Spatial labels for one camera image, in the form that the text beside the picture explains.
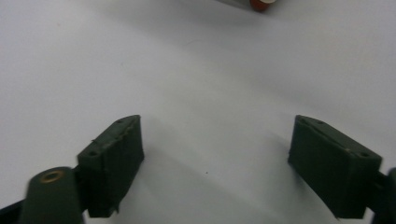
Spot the white container with red knobs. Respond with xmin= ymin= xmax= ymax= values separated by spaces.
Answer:
xmin=216 ymin=0 xmax=278 ymax=13

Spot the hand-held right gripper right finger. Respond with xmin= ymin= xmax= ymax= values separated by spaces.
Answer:
xmin=287 ymin=114 xmax=384 ymax=220

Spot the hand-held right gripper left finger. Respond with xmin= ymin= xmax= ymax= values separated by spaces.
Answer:
xmin=77 ymin=114 xmax=146 ymax=219

